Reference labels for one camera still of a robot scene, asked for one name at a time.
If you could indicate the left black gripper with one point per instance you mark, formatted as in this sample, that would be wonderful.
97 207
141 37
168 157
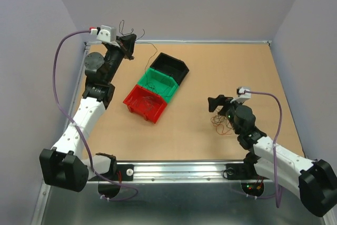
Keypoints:
127 43

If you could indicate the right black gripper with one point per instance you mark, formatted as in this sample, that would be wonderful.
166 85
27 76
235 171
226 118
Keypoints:
219 100

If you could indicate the green plastic bin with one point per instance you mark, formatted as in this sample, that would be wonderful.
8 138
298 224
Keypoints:
159 83

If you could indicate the black plastic bin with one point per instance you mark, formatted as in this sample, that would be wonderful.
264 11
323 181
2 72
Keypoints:
170 66

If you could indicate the red plastic bin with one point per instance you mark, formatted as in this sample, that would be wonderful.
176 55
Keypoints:
145 103

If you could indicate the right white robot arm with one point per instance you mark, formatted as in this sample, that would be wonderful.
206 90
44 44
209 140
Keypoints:
313 182

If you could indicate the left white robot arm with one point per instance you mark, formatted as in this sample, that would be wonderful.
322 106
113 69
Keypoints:
62 165

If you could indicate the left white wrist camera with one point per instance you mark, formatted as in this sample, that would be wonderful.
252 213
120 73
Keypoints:
105 34

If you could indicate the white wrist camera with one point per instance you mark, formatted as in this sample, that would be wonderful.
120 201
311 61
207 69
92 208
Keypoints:
105 34
243 94

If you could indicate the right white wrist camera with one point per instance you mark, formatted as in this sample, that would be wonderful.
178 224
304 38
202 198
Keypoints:
243 94

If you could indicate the aluminium back rail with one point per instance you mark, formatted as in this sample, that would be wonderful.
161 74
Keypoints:
267 42

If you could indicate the aluminium rail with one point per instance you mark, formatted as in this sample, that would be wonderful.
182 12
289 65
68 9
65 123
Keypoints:
75 87
267 42
165 172

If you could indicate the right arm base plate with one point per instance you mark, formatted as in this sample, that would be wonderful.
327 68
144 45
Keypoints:
244 170

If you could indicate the aluminium front rail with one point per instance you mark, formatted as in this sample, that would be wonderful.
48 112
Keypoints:
165 172

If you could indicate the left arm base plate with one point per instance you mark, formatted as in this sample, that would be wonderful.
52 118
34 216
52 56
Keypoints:
123 172

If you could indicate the aluminium left rail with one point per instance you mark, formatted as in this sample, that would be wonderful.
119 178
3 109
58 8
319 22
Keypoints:
75 87

